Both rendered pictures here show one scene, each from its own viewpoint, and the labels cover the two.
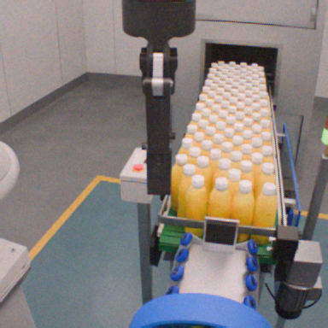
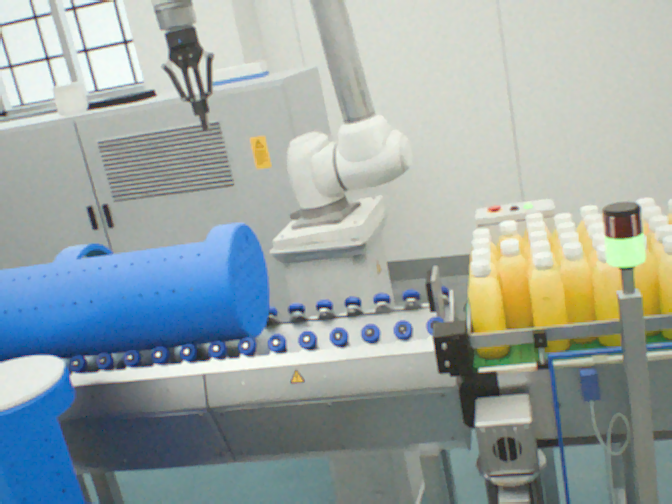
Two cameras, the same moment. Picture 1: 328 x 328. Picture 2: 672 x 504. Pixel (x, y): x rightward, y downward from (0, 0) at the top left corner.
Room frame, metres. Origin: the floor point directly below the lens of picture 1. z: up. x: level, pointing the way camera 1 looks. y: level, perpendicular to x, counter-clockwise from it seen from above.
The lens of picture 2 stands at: (0.70, -1.88, 1.66)
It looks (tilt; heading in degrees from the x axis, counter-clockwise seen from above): 17 degrees down; 92
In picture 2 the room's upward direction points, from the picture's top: 11 degrees counter-clockwise
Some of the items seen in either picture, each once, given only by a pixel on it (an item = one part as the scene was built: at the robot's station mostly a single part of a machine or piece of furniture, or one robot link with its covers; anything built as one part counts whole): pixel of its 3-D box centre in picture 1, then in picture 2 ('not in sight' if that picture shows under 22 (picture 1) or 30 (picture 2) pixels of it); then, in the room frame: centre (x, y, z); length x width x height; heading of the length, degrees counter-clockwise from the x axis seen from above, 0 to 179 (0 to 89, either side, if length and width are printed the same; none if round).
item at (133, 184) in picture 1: (143, 173); (516, 225); (1.12, 0.07, 1.05); 0.20 x 0.10 x 0.10; 168
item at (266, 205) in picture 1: (264, 215); (487, 311); (0.95, -0.32, 1.00); 0.07 x 0.07 x 0.20
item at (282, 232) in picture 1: (283, 244); (453, 348); (0.86, -0.37, 0.95); 0.10 x 0.07 x 0.10; 78
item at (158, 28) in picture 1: (158, 39); (184, 48); (0.39, 0.00, 1.65); 0.08 x 0.07 x 0.09; 179
